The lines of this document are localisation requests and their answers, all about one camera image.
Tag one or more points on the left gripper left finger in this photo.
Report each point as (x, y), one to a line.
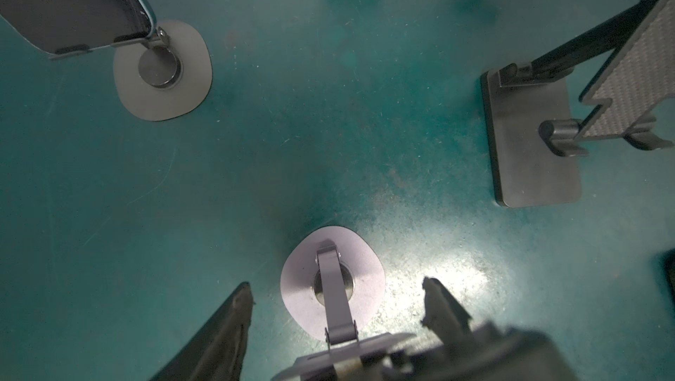
(217, 351)

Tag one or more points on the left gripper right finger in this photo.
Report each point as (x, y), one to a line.
(444, 315)

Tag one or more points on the phone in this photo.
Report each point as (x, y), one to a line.
(63, 27)

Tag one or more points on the lilac front round stand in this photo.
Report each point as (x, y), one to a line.
(332, 285)

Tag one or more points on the black folding phone stand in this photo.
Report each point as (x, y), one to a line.
(603, 84)

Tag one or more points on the grey round stand left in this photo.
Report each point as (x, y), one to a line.
(166, 76)

